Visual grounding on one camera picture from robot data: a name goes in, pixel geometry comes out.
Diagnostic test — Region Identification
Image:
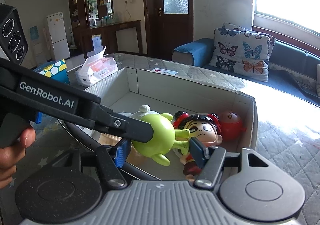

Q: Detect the water dispenser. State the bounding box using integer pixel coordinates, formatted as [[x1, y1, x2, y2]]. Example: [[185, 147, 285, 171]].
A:
[[29, 26, 47, 66]]

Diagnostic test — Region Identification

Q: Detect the dark wooden door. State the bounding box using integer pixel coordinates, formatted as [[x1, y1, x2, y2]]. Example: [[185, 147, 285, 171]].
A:
[[143, 0, 194, 60]]

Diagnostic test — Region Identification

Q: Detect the tissue pack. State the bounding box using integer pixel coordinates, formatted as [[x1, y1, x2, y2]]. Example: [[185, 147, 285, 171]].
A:
[[75, 47, 118, 87]]

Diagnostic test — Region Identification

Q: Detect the blue polka dot box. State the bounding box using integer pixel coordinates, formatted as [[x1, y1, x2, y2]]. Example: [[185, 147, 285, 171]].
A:
[[34, 59, 70, 84]]

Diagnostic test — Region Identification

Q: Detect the red round toy figure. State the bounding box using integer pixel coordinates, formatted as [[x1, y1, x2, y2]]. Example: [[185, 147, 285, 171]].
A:
[[218, 111, 246, 141]]

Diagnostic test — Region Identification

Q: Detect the dark wooden cabinet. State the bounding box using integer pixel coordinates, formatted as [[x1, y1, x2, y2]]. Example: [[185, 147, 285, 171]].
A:
[[68, 0, 144, 57]]

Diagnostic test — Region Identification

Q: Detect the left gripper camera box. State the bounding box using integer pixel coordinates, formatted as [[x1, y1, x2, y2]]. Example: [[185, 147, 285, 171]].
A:
[[0, 3, 28, 65]]

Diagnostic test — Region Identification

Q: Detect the black haired red doll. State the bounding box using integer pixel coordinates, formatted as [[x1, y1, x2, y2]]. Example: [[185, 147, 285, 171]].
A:
[[173, 111, 222, 181]]

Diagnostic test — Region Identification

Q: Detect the left hand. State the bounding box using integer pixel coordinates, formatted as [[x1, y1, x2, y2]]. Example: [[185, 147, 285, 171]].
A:
[[0, 126, 36, 189]]

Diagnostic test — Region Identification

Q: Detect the cardboard shoe box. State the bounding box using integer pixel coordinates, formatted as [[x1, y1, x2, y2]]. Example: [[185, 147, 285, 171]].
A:
[[83, 66, 259, 181]]

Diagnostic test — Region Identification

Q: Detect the white card booklet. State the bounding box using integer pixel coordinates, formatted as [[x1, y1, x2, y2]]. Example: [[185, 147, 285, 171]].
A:
[[152, 68, 178, 75]]

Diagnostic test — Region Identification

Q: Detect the white plastic toy figure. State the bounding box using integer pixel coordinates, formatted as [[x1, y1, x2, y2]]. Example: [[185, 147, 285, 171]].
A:
[[119, 104, 159, 120]]

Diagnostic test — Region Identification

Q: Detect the green round toy figure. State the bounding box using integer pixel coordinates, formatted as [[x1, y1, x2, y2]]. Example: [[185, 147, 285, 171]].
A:
[[132, 113, 190, 166]]

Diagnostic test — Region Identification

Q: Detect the blue sofa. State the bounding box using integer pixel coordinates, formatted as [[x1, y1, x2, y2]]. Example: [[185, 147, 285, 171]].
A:
[[172, 38, 319, 105]]

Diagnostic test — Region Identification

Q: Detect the butterfly print pillow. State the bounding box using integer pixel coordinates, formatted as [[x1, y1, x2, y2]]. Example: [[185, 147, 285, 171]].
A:
[[209, 23, 276, 82]]

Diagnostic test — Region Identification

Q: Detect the white refrigerator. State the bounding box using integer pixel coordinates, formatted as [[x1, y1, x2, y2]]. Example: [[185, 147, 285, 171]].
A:
[[46, 12, 71, 61]]

